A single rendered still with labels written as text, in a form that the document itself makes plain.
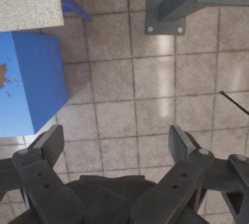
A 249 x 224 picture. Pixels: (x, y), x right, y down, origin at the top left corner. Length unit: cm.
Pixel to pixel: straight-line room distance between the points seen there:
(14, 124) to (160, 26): 113
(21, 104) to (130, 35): 88
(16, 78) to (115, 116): 85
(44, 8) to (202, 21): 114
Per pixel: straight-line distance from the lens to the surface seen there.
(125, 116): 151
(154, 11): 143
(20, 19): 75
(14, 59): 94
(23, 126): 101
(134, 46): 141
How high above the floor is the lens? 141
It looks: 74 degrees down
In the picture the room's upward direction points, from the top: 177 degrees clockwise
